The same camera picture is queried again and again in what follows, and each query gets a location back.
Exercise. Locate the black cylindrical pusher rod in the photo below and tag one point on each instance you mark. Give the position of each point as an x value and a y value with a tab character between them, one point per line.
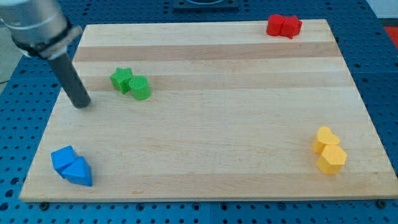
70	81

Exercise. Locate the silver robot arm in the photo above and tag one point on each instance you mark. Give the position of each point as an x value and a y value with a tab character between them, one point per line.
39	28

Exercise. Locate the green star block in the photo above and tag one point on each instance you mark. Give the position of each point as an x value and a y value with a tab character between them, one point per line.
120	79

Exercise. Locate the green cylinder block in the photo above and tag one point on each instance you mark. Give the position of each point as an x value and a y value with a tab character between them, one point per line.
139	87

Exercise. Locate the blue cube block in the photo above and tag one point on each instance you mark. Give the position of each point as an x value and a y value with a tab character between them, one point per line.
62	158

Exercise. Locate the blue triangle block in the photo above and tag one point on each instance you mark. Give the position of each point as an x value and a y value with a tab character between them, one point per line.
79	172

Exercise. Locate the wooden board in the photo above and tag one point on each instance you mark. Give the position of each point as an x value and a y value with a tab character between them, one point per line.
231	116

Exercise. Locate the red pentagon block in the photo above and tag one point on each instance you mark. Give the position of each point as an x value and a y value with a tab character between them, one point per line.
291	26

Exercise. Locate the yellow heart block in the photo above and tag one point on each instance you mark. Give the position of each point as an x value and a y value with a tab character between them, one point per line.
323	137

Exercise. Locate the yellow hexagon block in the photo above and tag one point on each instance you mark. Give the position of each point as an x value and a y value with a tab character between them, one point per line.
331	159

